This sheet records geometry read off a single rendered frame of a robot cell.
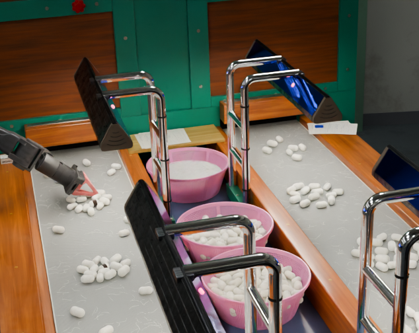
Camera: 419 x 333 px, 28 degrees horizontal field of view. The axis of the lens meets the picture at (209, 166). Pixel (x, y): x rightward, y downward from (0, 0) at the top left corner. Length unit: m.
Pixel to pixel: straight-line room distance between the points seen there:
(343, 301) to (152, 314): 0.44
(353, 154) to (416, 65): 2.41
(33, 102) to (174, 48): 0.51
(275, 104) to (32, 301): 1.29
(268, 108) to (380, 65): 2.15
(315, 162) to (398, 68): 2.40
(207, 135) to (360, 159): 0.54
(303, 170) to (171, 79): 0.57
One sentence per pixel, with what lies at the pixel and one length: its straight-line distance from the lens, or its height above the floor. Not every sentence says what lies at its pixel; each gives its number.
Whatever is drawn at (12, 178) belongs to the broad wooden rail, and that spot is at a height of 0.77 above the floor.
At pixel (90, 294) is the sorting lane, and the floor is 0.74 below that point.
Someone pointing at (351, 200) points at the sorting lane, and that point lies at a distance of 2.47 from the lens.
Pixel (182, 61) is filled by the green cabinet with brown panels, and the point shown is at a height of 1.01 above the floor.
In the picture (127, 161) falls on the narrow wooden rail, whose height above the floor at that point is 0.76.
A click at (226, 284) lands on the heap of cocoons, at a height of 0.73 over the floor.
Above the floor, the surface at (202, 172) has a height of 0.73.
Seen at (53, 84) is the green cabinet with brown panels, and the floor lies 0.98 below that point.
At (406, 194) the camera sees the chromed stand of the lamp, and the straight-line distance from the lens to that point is 1.64.
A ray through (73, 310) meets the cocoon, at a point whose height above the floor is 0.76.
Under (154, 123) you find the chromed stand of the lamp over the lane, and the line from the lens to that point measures 2.44.
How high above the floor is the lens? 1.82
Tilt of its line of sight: 24 degrees down
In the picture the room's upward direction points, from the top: 2 degrees counter-clockwise
